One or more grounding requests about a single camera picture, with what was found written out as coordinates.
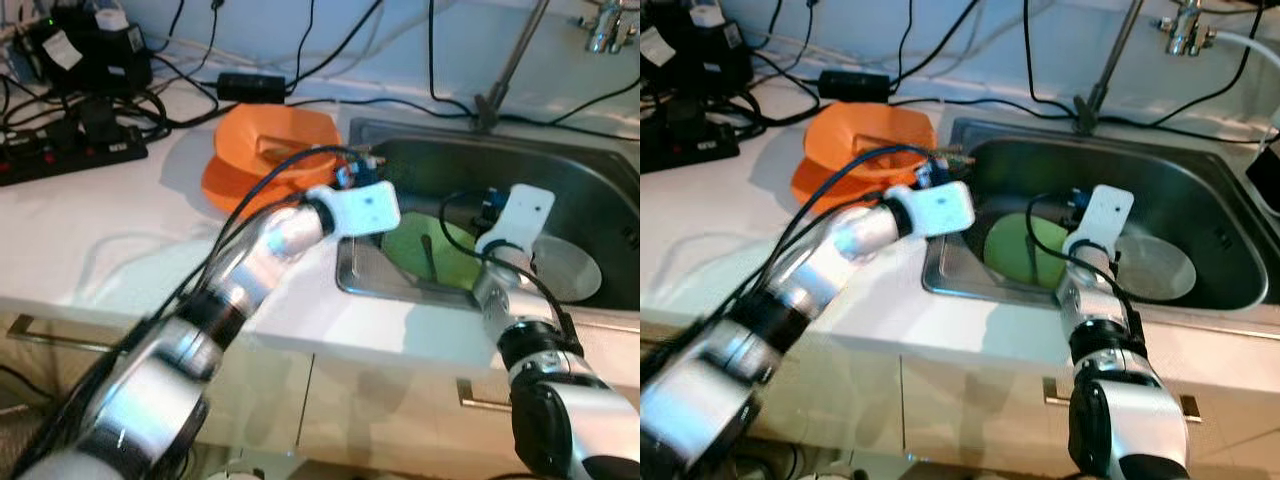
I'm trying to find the orange bowl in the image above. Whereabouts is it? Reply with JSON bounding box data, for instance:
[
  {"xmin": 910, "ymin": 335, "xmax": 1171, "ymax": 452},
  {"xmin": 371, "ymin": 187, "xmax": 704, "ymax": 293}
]
[
  {"xmin": 803, "ymin": 103, "xmax": 936, "ymax": 186},
  {"xmin": 215, "ymin": 103, "xmax": 346, "ymax": 186}
]

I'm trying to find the green plate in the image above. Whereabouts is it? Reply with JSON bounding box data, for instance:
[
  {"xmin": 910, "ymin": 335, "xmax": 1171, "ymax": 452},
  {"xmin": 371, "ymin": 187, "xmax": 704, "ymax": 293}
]
[
  {"xmin": 983, "ymin": 212, "xmax": 1071, "ymax": 291},
  {"xmin": 382, "ymin": 212, "xmax": 486, "ymax": 291}
]

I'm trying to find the stainless steel sink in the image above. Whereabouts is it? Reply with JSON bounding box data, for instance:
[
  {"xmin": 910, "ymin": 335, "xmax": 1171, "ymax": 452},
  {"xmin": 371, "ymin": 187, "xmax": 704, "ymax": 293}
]
[
  {"xmin": 335, "ymin": 118, "xmax": 641, "ymax": 313},
  {"xmin": 922, "ymin": 118, "xmax": 1271, "ymax": 313}
]

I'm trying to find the grey bowl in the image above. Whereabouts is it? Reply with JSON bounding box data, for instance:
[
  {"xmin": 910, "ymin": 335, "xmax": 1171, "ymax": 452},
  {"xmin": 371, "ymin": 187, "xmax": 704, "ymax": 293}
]
[
  {"xmin": 1115, "ymin": 235, "xmax": 1198, "ymax": 304},
  {"xmin": 530, "ymin": 235, "xmax": 603, "ymax": 304}
]

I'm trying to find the black power adapter brick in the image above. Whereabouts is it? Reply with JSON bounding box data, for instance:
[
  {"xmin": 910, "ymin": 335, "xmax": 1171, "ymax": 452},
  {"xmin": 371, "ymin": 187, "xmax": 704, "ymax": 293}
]
[
  {"xmin": 217, "ymin": 72, "xmax": 288, "ymax": 103},
  {"xmin": 818, "ymin": 70, "xmax": 891, "ymax": 103}
]

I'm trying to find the silver gooseneck faucet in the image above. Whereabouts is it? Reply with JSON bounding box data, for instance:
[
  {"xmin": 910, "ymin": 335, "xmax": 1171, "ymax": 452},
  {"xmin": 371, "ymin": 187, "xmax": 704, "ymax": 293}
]
[
  {"xmin": 473, "ymin": 0, "xmax": 639, "ymax": 136},
  {"xmin": 1073, "ymin": 0, "xmax": 1216, "ymax": 136}
]

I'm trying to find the large black panel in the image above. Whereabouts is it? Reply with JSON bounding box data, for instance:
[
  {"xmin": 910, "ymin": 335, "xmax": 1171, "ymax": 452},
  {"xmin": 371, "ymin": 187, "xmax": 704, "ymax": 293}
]
[{"xmin": 1245, "ymin": 145, "xmax": 1280, "ymax": 216}]

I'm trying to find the black power strip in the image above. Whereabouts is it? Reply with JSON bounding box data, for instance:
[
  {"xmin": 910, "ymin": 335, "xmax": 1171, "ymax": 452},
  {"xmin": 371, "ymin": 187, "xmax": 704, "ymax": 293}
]
[
  {"xmin": 640, "ymin": 125, "xmax": 741, "ymax": 173},
  {"xmin": 0, "ymin": 125, "xmax": 149, "ymax": 188}
]

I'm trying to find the black power plug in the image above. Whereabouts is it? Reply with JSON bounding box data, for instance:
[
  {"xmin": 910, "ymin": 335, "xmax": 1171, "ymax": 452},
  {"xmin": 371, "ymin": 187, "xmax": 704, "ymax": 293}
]
[
  {"xmin": 75, "ymin": 97, "xmax": 129, "ymax": 141},
  {"xmin": 660, "ymin": 95, "xmax": 719, "ymax": 141}
]

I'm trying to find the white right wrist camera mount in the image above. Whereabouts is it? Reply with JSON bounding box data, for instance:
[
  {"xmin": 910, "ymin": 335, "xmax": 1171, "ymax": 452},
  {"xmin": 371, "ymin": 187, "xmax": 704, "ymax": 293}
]
[
  {"xmin": 475, "ymin": 185, "xmax": 556, "ymax": 256},
  {"xmin": 1063, "ymin": 185, "xmax": 1136, "ymax": 256}
]

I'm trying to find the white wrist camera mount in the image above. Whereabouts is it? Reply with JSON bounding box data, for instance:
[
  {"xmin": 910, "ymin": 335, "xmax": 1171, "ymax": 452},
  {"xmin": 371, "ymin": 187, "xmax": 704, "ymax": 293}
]
[
  {"xmin": 475, "ymin": 185, "xmax": 556, "ymax": 256},
  {"xmin": 318, "ymin": 180, "xmax": 401, "ymax": 239},
  {"xmin": 1063, "ymin": 185, "xmax": 1136, "ymax": 256},
  {"xmin": 893, "ymin": 180, "xmax": 976, "ymax": 239}
]

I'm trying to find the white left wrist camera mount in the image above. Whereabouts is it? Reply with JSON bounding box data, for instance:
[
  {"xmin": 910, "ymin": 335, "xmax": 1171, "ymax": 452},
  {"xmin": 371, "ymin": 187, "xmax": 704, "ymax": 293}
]
[
  {"xmin": 893, "ymin": 180, "xmax": 976, "ymax": 239},
  {"xmin": 318, "ymin": 180, "xmax": 401, "ymax": 239}
]

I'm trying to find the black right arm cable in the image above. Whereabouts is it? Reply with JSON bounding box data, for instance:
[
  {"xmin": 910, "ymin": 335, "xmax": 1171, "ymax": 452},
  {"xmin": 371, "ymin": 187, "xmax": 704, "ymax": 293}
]
[
  {"xmin": 438, "ymin": 190, "xmax": 571, "ymax": 336},
  {"xmin": 1025, "ymin": 190, "xmax": 1151, "ymax": 336}
]

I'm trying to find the long black power cable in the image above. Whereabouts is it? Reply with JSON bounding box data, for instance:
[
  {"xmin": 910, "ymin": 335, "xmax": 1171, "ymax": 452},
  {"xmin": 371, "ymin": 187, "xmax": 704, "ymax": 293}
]
[
  {"xmin": 1022, "ymin": 0, "xmax": 1081, "ymax": 119},
  {"xmin": 888, "ymin": 40, "xmax": 1280, "ymax": 129},
  {"xmin": 428, "ymin": 0, "xmax": 476, "ymax": 119},
  {"xmin": 285, "ymin": 78, "xmax": 641, "ymax": 126}
]

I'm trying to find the white water hose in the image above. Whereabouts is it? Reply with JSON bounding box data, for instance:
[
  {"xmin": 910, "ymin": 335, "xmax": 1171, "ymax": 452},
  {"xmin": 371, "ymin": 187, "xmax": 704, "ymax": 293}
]
[{"xmin": 1215, "ymin": 30, "xmax": 1280, "ymax": 73}]

